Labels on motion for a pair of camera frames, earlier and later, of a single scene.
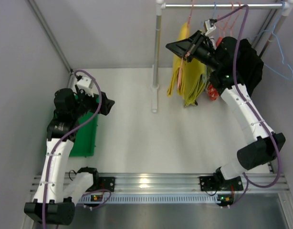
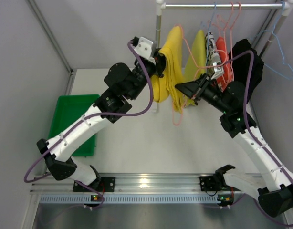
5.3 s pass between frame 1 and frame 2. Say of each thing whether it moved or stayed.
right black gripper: moved
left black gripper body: moved
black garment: stayed
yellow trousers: moved
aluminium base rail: stayed
